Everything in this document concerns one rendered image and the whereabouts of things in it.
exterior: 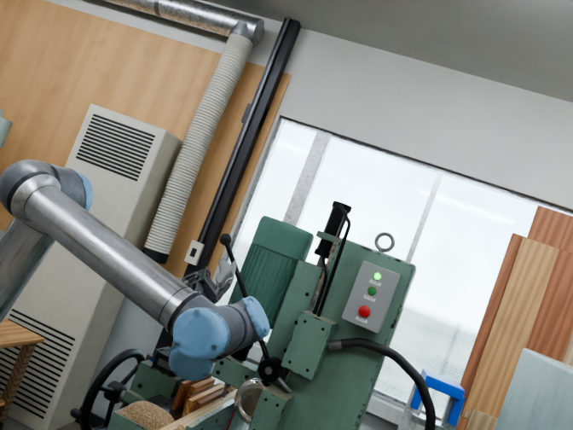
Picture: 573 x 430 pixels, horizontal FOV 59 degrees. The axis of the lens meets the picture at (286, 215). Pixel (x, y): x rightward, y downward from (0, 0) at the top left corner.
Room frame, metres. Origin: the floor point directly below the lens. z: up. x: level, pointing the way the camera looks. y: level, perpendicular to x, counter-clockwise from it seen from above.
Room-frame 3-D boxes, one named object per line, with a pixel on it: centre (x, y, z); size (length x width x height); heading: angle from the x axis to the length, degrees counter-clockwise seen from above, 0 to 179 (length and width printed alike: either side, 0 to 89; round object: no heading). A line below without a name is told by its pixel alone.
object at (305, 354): (1.34, -0.18, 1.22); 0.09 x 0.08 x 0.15; 73
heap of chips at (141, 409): (1.33, 0.14, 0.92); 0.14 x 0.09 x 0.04; 73
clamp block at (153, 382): (1.59, 0.17, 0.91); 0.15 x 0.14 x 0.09; 163
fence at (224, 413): (1.53, -0.05, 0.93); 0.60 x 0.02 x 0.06; 163
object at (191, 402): (1.52, 0.03, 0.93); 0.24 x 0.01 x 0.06; 163
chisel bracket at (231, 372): (1.54, -0.04, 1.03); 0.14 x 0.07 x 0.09; 73
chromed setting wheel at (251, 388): (1.39, -0.11, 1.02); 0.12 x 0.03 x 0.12; 73
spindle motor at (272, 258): (1.55, -0.02, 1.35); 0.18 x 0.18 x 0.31
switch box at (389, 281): (1.32, -0.28, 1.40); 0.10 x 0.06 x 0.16; 73
